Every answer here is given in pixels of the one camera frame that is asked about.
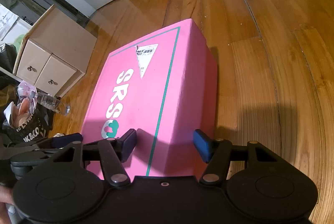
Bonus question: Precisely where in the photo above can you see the pink SRS cardboard box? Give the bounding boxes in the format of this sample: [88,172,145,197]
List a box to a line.
[81,19,218,178]

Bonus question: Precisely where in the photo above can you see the person's hand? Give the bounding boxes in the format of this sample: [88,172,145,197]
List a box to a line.
[0,186,14,204]

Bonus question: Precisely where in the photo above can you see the black shopping bag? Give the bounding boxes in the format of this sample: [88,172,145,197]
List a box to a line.
[1,101,49,144]

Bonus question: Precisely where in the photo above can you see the clear plastic water bottle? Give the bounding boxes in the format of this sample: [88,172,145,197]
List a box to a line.
[17,81,70,116]

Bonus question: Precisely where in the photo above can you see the beige two-drawer cabinet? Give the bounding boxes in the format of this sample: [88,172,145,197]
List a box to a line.
[13,5,97,97]

